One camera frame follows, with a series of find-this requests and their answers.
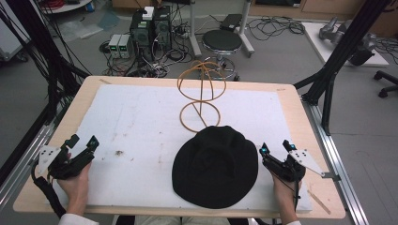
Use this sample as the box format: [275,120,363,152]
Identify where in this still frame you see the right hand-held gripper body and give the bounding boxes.
[261,148,325,184]

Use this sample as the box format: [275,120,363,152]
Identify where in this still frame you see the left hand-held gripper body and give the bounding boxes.
[37,143,96,181]

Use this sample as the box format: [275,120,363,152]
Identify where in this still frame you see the black brimmed hat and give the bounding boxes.
[171,125,260,210]

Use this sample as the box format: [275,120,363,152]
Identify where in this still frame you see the orange wire hat stand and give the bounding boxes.
[176,60,227,134]

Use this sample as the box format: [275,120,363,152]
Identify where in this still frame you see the person's left hand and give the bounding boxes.
[56,162,93,204]

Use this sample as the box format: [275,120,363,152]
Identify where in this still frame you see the person's right hand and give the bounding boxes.
[270,172,303,208]

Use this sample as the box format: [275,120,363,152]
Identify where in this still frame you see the white foam mat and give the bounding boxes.
[51,83,314,214]

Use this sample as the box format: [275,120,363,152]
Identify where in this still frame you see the thin wooden stick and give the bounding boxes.
[307,188,332,216]

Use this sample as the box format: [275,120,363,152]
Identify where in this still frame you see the grey bench power supply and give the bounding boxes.
[108,34,122,59]
[118,34,134,59]

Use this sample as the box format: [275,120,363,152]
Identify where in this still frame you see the white platform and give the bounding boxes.
[301,22,390,68]

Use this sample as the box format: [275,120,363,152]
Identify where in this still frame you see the clear plastic sheet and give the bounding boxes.
[57,12,121,41]

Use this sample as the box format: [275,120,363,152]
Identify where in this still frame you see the black office chair base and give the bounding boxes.
[373,69,398,99]

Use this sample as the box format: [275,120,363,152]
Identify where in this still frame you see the grey stand leg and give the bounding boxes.
[188,0,203,58]
[238,0,255,59]

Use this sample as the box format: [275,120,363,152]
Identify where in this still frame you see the black round stool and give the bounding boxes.
[201,29,244,82]

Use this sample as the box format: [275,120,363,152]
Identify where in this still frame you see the black computer tower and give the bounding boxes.
[152,5,174,52]
[129,10,155,49]

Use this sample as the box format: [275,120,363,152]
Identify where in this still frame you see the grey robot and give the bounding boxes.
[318,16,377,68]

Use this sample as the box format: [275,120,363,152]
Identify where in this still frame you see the black flat box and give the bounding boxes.
[219,13,244,33]

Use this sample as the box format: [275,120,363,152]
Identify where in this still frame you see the round white table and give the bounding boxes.
[39,0,94,15]

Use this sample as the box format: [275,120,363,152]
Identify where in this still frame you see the white box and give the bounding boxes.
[142,6,155,22]

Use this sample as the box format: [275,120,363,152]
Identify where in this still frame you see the thin black cable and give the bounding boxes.
[292,174,302,212]

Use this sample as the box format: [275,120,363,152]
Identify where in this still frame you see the thick black sleeved cable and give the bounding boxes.
[30,160,68,219]

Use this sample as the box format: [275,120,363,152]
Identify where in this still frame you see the small metal bracket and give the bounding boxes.
[322,172,342,182]

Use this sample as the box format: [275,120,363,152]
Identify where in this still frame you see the aluminium rail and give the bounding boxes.
[0,121,56,208]
[300,96,371,225]

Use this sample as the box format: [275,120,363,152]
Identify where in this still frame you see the black frame post with cables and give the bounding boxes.
[0,0,92,124]

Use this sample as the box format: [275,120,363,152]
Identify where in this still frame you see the tangle of cables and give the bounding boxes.
[99,39,195,79]

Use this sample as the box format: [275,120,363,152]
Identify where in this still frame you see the loose black floor cables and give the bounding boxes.
[246,14,306,42]

